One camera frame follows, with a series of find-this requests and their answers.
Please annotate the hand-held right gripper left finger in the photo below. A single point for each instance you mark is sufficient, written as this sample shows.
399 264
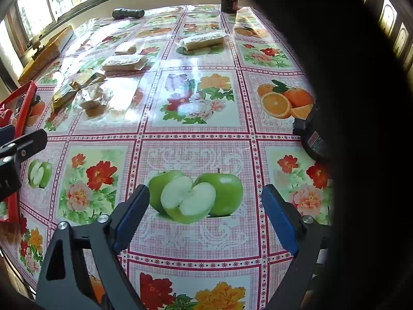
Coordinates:
130 216

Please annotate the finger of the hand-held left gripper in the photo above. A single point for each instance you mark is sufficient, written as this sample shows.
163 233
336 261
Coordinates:
6 134
32 142

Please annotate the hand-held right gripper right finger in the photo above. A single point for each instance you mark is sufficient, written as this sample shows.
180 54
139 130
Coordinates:
279 219

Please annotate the red tray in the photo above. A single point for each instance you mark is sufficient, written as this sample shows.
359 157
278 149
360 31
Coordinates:
27 100

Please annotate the long beige snack packet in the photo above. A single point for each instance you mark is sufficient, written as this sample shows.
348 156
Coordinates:
203 39

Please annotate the gold snack packet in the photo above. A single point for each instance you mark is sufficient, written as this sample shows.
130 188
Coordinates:
72 88

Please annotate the clear packet with brown pastry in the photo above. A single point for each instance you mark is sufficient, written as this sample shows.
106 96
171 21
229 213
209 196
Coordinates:
95 101

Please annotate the black labelled device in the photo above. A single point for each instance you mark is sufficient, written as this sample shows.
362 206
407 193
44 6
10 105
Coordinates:
311 142

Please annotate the floral fruit printed tablecloth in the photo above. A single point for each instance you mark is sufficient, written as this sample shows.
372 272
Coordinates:
200 155

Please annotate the yellow cardboard box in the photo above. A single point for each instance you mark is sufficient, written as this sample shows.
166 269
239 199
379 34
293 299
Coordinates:
48 50

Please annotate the beige biscuit packet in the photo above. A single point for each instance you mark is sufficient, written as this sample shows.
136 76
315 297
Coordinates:
124 63

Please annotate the small clear cream packet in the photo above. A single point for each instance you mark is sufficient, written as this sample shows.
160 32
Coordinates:
125 48

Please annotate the black flashlight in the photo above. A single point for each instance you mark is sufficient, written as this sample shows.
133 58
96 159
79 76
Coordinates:
129 13

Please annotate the clear packet with cream biscuits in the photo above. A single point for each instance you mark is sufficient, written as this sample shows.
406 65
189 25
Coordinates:
246 16

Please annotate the small black device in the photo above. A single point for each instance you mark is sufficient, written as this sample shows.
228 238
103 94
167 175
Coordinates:
229 3

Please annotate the panelled wooden door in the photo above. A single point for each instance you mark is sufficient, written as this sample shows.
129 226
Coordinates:
387 16

